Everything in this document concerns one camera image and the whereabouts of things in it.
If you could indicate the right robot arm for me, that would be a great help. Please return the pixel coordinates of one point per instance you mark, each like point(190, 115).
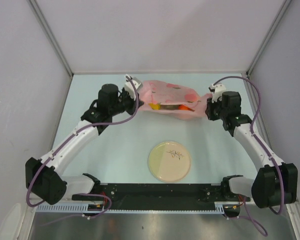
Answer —
point(276, 181)

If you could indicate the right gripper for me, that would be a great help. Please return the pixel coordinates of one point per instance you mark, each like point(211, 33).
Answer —
point(209, 108)

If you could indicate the yellow fake mango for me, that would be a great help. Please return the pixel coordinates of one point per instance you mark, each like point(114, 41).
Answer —
point(155, 107)

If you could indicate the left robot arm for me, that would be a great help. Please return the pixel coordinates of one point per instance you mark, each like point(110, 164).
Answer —
point(43, 177)

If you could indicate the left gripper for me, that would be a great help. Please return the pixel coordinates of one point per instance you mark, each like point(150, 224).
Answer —
point(133, 107)

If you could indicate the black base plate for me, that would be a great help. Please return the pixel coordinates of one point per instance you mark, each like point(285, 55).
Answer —
point(166, 196)

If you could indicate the orange fake orange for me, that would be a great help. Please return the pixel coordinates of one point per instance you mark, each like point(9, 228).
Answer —
point(184, 108)

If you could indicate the beige ceramic plate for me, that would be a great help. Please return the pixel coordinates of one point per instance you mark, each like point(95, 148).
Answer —
point(169, 162)

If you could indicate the pink plastic bag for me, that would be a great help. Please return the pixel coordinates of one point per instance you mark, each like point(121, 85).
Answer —
point(170, 96)

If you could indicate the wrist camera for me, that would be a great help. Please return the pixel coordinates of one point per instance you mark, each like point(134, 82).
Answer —
point(132, 86)
point(216, 90)

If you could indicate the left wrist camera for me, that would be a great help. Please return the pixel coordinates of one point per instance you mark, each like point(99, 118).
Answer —
point(132, 86)

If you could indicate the aluminium frame rail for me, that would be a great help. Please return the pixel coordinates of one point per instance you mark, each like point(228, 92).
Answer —
point(53, 193)

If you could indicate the white cable duct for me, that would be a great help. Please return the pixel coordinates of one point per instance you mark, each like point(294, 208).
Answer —
point(96, 208)

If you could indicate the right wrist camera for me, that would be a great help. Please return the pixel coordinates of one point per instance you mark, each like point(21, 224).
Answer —
point(216, 90)

